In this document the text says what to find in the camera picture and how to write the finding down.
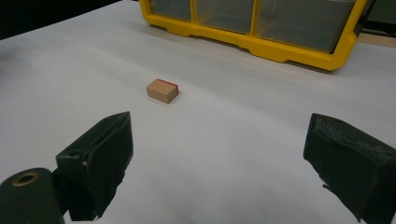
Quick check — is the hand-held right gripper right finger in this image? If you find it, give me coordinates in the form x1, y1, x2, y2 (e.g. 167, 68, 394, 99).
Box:
303, 112, 396, 224

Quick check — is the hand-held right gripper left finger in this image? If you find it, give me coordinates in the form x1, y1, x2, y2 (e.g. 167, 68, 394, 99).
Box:
55, 110, 134, 222

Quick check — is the small brown block red edge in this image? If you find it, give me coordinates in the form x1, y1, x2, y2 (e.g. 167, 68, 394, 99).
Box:
145, 78, 180, 105

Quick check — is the yellow compartment organizer box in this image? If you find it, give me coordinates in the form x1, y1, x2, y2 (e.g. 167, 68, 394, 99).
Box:
138, 0, 370, 72

